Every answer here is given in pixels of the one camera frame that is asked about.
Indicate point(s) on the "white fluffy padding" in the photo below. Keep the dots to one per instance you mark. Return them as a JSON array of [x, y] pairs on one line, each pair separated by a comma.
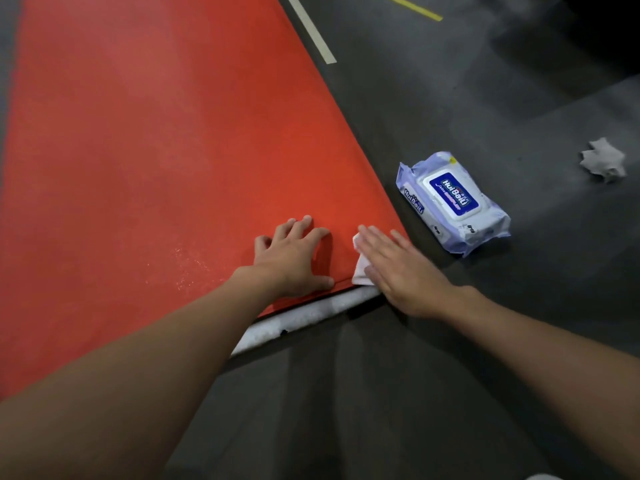
[[300, 317]]

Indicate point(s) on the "yellow tape strip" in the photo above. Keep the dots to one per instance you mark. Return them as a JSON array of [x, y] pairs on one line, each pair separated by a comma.
[[414, 7]]

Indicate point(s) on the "pale blue wipes pack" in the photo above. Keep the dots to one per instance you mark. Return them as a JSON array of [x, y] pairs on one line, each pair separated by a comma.
[[455, 204]]

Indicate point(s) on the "person's right hand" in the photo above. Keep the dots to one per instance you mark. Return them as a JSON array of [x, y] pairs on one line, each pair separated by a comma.
[[410, 279]]

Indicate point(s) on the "red mat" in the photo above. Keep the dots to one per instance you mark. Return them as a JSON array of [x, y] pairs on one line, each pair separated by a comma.
[[150, 169]]

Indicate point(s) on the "black gym machine frame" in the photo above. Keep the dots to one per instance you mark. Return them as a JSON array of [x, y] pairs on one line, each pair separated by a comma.
[[605, 24]]

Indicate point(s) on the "person's right forearm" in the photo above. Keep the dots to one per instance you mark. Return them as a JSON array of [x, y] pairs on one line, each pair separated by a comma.
[[560, 364]]

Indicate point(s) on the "white wet wipe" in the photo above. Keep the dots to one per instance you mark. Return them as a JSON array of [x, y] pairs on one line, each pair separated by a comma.
[[602, 159], [361, 272]]

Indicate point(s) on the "person's left hand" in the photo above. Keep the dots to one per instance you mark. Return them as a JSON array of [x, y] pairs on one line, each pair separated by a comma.
[[290, 264]]

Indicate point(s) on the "person's left forearm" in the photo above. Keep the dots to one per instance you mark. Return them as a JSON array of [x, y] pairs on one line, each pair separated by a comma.
[[125, 384]]

